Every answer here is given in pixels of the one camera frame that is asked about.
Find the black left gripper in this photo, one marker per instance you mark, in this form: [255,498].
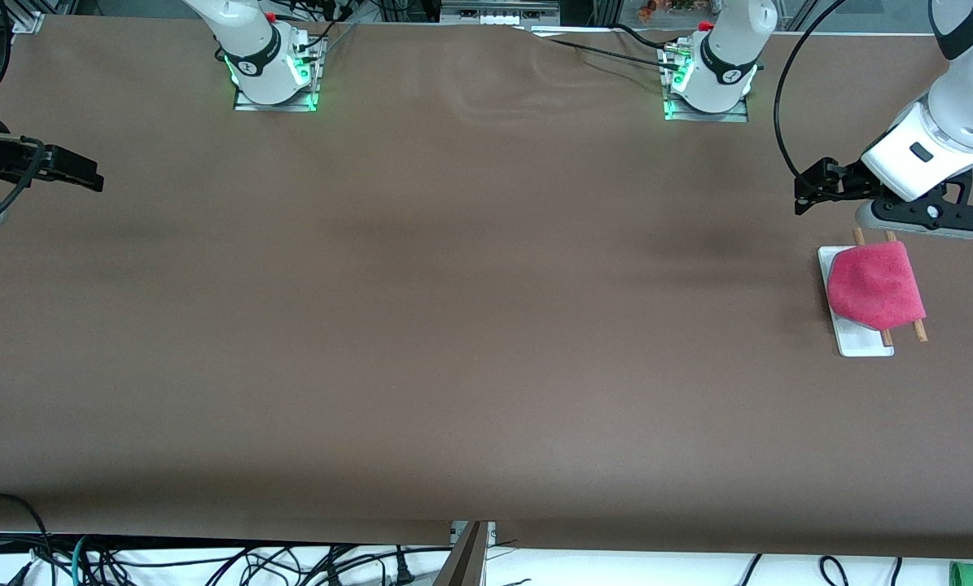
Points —
[848,181]

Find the pink and grey towel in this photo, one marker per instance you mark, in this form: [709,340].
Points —
[877,285]

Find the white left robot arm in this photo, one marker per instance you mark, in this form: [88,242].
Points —
[966,106]

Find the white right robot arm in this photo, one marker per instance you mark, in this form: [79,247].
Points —
[254,49]

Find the orange patterned object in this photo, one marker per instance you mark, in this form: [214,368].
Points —
[657,8]

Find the brown table cover sheet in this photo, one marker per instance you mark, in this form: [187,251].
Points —
[486,325]

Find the grey metal box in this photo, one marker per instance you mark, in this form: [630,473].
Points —
[494,8]

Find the grey metal bar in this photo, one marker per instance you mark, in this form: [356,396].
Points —
[466,561]

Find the black power plug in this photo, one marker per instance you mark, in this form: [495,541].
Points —
[403,574]

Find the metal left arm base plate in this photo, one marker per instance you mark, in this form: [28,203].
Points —
[738,116]

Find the metal table corner bracket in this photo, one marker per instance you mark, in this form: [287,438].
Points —
[28,22]

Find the white rack base plate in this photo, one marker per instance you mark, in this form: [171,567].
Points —
[861,342]

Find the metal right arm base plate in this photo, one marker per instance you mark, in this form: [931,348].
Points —
[246,102]

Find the metal table edge bracket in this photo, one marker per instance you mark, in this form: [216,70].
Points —
[490,533]

